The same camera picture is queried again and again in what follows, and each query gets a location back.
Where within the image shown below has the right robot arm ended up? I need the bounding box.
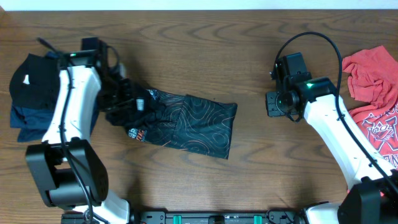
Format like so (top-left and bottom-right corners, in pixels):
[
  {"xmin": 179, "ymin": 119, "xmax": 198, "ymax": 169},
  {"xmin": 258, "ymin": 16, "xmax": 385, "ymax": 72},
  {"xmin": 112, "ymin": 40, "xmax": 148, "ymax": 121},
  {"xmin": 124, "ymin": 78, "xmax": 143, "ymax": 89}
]
[{"xmin": 266, "ymin": 53, "xmax": 397, "ymax": 223}]

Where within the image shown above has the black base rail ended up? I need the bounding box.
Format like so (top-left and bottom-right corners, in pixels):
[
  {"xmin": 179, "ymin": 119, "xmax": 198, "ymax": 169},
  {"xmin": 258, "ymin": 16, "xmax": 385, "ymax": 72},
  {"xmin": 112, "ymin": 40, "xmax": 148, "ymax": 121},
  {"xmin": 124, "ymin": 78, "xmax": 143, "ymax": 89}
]
[{"xmin": 60, "ymin": 202, "xmax": 312, "ymax": 224}]

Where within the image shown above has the black printed cycling jersey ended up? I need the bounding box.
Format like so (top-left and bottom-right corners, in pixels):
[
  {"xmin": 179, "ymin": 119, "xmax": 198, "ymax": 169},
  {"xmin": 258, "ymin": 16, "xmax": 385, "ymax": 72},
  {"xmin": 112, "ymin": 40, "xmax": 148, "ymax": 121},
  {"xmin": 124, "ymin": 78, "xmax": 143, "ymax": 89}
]
[{"xmin": 104, "ymin": 83, "xmax": 238, "ymax": 159}]

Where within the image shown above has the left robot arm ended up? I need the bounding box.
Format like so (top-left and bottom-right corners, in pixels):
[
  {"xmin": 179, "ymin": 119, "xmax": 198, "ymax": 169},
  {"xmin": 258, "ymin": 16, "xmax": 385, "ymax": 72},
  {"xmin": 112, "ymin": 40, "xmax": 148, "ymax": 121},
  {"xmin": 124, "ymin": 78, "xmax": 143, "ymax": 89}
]
[{"xmin": 25, "ymin": 37, "xmax": 134, "ymax": 223}]

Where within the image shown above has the folded black shirt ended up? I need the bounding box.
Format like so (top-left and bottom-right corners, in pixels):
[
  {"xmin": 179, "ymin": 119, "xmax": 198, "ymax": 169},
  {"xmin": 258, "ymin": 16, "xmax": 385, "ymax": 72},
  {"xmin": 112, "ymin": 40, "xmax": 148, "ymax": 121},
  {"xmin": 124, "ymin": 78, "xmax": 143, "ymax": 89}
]
[{"xmin": 9, "ymin": 54, "xmax": 60, "ymax": 110}]

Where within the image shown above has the folded navy blue shirt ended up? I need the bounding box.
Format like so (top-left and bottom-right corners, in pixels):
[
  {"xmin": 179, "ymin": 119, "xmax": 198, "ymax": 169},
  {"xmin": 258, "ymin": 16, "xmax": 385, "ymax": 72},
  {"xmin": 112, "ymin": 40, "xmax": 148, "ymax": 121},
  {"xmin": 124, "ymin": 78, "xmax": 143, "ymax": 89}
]
[{"xmin": 9, "ymin": 51, "xmax": 100, "ymax": 143}]

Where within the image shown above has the red printed t-shirt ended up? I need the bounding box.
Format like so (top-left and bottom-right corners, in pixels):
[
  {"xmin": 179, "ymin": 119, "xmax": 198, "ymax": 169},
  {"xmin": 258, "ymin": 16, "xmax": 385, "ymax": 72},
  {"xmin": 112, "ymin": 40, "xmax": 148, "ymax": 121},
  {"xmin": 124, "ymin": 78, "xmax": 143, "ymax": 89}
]
[{"xmin": 342, "ymin": 45, "xmax": 397, "ymax": 168}]

